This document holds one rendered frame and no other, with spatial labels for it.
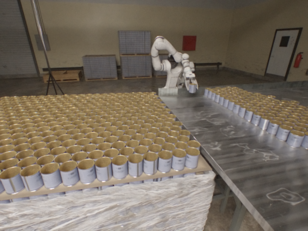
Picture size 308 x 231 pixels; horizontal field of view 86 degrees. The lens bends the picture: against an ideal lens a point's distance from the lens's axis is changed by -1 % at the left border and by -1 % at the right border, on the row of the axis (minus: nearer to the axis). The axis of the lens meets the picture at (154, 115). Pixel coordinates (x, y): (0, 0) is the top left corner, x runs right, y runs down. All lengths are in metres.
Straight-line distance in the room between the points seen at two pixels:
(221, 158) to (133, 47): 7.44
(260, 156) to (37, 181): 1.04
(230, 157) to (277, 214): 0.32
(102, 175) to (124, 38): 7.51
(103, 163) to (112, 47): 9.04
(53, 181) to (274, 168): 0.99
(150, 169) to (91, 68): 7.52
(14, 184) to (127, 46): 7.52
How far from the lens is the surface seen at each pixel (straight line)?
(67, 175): 0.78
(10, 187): 0.87
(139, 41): 8.10
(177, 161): 0.80
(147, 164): 0.77
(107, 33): 9.67
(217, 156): 0.97
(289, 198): 0.89
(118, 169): 0.75
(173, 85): 2.10
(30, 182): 0.83
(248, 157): 1.02
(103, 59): 8.02
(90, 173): 0.77
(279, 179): 0.96
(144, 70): 8.26
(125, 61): 8.08
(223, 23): 11.61
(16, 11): 10.49
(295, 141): 1.24
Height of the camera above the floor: 1.63
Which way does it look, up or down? 24 degrees down
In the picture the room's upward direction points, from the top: straight up
